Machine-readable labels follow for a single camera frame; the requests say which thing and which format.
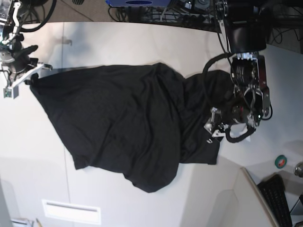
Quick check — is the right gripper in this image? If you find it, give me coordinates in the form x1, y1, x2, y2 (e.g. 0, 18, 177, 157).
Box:
0, 33, 53, 84

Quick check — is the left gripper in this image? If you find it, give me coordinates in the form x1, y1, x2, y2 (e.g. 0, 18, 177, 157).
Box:
204, 88, 272, 143

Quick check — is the black t-shirt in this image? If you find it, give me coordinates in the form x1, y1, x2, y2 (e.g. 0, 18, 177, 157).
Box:
30, 63, 230, 193

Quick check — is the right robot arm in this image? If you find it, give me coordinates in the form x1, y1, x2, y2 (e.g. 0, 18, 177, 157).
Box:
0, 0, 57, 87

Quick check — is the green tape roll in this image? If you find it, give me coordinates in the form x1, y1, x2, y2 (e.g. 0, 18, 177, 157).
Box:
274, 155, 287, 169

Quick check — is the black keyboard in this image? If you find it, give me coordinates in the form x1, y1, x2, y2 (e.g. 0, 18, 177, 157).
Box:
258, 174, 293, 227

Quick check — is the white divider panel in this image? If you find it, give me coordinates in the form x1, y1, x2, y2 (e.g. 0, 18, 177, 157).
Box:
234, 167, 279, 227

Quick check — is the silver metal knob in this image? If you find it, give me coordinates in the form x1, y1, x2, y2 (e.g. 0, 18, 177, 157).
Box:
294, 162, 303, 178

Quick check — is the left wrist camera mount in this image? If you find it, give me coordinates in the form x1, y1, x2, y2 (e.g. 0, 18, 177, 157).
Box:
225, 125, 256, 143

